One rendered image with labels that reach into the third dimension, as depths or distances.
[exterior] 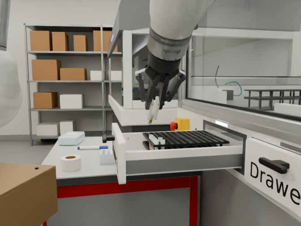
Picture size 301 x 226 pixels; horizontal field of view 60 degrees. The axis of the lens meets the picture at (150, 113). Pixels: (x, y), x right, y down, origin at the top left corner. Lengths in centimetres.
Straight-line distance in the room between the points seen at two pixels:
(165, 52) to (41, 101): 425
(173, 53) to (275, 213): 42
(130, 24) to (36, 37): 329
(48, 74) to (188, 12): 426
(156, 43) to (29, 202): 41
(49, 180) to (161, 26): 41
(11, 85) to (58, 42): 391
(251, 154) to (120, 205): 50
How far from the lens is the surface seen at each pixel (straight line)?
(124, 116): 158
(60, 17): 520
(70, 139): 133
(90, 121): 504
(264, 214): 72
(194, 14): 51
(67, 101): 458
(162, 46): 55
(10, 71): 73
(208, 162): 72
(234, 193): 83
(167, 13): 50
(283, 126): 61
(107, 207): 97
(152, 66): 60
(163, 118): 162
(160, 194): 98
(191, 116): 110
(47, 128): 482
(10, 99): 74
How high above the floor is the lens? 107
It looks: 7 degrees down
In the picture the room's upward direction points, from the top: straight up
